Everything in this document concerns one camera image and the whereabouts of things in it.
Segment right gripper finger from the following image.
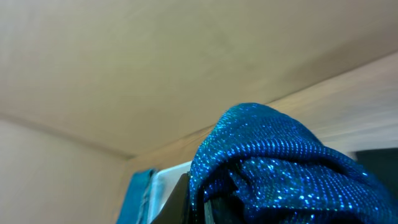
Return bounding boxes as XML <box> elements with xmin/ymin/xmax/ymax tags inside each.
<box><xmin>151</xmin><ymin>173</ymin><xmax>192</xmax><ymax>224</ymax></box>

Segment blue sequin fabric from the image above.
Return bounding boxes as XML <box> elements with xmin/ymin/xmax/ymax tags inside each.
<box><xmin>189</xmin><ymin>103</ymin><xmax>397</xmax><ymax>223</ymax></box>

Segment large black garment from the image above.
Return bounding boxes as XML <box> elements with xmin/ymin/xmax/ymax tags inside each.
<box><xmin>352</xmin><ymin>148</ymin><xmax>397</xmax><ymax>198</ymax></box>

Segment clear plastic storage bin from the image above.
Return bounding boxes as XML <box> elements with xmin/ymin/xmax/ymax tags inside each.
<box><xmin>147</xmin><ymin>161</ymin><xmax>192</xmax><ymax>223</ymax></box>

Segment folded blue denim jeans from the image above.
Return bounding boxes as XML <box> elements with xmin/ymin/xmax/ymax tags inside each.
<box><xmin>116</xmin><ymin>169</ymin><xmax>157</xmax><ymax>224</ymax></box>

